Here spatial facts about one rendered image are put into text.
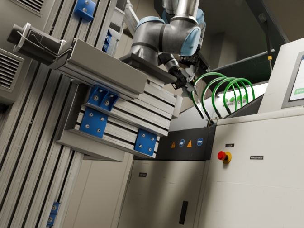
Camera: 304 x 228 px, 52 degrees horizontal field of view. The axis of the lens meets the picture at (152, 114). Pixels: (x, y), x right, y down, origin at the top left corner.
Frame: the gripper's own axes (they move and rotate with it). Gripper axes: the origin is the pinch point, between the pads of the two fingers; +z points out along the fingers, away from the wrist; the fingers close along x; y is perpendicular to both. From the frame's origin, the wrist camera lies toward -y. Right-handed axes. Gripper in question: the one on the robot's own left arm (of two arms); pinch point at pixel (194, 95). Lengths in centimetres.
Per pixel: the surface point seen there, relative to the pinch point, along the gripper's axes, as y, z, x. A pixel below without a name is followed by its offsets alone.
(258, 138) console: 29, 35, 52
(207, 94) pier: -155, -23, -158
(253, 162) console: 35, 41, 48
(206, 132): 26.5, 22.4, 24.1
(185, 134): 26.8, 17.4, 8.9
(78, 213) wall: 52, 21, -173
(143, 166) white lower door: 39, 19, -27
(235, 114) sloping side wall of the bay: 10.4, 22.1, 29.5
